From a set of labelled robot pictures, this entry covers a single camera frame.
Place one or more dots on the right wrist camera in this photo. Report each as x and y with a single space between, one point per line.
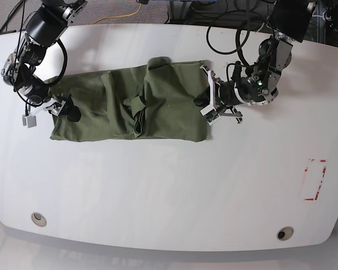
29 121

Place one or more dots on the red tape rectangle marking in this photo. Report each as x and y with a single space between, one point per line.
313 178

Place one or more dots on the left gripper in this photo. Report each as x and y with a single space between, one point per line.
216 99

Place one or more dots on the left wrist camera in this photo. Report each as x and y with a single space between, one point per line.
212 117

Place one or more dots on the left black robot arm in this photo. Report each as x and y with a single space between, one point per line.
256 84

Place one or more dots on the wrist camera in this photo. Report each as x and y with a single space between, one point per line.
29 121
212 117

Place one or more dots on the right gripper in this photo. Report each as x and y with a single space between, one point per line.
57 106

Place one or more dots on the green t-shirt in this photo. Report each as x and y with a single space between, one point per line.
153 101

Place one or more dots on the table cable grommet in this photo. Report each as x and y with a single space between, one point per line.
285 233
38 219

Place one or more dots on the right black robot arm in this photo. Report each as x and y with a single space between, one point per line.
43 30

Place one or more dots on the left table cable grommet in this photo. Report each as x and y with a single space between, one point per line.
38 219

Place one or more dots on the right table cable grommet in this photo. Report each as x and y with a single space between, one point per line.
285 233

